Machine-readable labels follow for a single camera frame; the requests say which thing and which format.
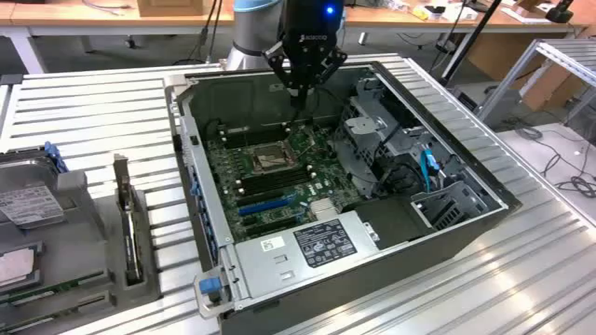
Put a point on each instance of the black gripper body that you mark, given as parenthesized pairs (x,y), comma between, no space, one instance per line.
(309,21)

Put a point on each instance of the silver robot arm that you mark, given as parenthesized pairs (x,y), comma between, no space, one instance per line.
(253,35)

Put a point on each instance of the long wooden desk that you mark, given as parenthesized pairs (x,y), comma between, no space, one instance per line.
(396,19)

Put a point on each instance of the black RAM slot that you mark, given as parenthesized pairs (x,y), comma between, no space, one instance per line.
(275,178)
(256,139)
(253,130)
(279,186)

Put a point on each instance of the grey metal drive cage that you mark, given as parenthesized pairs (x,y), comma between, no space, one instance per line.
(368,129)

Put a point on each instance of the CPU socket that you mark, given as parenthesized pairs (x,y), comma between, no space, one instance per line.
(272,158)

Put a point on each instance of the white box on desk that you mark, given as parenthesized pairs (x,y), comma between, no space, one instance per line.
(449,13)

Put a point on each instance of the black tripod pole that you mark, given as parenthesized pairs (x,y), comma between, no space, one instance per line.
(469,38)

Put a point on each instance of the small cardboard box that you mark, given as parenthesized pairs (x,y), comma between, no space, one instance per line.
(157,7)

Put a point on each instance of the large cardboard box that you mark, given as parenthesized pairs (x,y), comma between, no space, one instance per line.
(503,52)

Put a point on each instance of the green motherboard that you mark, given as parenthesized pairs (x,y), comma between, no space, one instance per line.
(309,190)

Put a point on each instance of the long black expansion slot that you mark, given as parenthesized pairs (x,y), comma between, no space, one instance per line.
(267,199)

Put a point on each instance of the blue expansion slot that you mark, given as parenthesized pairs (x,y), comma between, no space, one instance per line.
(267,206)

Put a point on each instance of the silver chipset heatsink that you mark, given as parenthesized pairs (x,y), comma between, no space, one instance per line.
(325,210)

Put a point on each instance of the black plastic air shroud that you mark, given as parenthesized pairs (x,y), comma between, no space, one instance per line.
(387,216)

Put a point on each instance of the short black expansion slot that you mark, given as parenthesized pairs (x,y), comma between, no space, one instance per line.
(275,223)

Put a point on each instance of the flat cardboard sheet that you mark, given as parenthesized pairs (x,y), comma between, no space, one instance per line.
(551,87)

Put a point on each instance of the grey disk bay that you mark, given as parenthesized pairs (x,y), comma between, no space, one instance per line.
(453,202)

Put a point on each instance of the black desk lamp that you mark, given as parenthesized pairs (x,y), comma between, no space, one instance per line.
(559,12)

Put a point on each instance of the graphics card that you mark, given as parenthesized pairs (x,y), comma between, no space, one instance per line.
(128,216)

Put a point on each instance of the silver power supply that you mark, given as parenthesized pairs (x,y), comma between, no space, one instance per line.
(275,268)

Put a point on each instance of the grey parts rack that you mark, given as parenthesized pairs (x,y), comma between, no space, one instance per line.
(88,223)

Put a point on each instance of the black open PC case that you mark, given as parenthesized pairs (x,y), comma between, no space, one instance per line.
(419,275)

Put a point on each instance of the blue case latch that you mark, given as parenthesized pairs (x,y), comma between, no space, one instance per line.
(208,284)

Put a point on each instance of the hard disk with label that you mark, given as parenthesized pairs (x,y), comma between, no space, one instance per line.
(29,206)

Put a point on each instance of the green RAM stick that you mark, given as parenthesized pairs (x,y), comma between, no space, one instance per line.
(28,322)
(56,288)

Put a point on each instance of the CPU chip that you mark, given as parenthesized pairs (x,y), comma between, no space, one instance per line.
(19,267)

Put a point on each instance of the wooden desk white frame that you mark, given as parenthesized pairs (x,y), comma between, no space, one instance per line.
(93,17)

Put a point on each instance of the aluminium profile frame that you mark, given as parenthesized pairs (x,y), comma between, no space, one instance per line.
(535,47)

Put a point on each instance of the blue disk bracket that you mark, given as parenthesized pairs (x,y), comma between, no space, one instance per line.
(56,157)

